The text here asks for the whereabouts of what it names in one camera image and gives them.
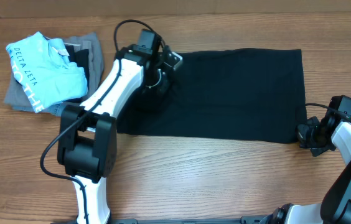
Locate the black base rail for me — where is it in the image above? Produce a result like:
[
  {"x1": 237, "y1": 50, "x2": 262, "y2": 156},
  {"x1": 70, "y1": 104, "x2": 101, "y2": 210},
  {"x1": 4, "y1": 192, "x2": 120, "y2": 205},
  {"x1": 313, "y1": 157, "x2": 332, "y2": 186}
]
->
[{"x1": 54, "y1": 214, "x2": 288, "y2": 224}]

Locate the light blue printed t-shirt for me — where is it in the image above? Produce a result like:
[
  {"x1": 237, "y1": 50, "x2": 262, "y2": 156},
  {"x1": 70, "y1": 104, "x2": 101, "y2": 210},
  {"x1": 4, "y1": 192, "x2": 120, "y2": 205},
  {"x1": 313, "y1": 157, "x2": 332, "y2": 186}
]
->
[{"x1": 4, "y1": 32, "x2": 88, "y2": 113}]

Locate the black t-shirt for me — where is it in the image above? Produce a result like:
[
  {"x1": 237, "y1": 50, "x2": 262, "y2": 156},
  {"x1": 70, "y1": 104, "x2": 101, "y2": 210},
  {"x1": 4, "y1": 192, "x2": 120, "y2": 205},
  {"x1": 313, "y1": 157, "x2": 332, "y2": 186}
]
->
[{"x1": 118, "y1": 49, "x2": 307, "y2": 144}]

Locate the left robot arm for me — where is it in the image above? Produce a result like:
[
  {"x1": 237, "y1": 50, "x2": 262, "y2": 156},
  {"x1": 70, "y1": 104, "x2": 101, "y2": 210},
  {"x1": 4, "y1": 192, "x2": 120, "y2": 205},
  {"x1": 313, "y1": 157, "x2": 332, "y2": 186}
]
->
[{"x1": 57, "y1": 29, "x2": 183, "y2": 223}]

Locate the blue denim garment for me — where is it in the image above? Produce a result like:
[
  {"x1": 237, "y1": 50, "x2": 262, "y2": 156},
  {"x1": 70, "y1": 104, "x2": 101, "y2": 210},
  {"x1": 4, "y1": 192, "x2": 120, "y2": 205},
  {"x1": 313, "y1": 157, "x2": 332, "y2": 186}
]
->
[{"x1": 42, "y1": 102, "x2": 80, "y2": 117}]

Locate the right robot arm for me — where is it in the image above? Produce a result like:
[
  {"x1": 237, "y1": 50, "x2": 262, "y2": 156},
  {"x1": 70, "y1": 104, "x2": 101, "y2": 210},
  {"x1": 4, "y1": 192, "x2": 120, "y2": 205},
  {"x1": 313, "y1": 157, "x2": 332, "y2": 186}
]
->
[{"x1": 260, "y1": 121, "x2": 351, "y2": 224}]

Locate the grey folded garment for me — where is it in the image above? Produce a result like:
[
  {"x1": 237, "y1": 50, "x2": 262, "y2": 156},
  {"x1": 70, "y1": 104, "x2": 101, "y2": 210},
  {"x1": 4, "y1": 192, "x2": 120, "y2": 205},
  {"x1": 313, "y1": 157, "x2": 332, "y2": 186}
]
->
[{"x1": 4, "y1": 32, "x2": 105, "y2": 112}]

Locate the black folded garment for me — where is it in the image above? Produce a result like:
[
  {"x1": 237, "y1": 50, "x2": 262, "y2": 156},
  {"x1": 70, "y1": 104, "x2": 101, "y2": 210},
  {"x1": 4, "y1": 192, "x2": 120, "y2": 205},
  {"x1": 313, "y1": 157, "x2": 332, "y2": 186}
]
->
[{"x1": 65, "y1": 45, "x2": 90, "y2": 103}]

